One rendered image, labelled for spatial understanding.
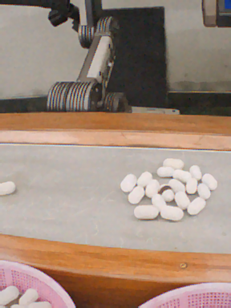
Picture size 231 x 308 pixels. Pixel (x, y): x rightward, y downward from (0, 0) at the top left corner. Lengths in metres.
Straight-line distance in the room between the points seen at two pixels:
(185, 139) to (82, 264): 0.37
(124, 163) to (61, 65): 2.08
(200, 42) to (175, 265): 2.24
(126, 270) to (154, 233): 0.10
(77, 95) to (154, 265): 0.58
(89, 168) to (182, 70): 2.02
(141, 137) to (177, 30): 1.88
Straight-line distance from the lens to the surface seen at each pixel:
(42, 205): 0.64
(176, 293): 0.45
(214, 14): 0.40
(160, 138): 0.76
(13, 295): 0.51
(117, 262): 0.48
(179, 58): 2.64
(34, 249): 0.52
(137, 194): 0.60
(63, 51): 2.71
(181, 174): 0.65
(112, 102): 1.24
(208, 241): 0.55
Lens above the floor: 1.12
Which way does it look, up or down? 32 degrees down
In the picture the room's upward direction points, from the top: 5 degrees counter-clockwise
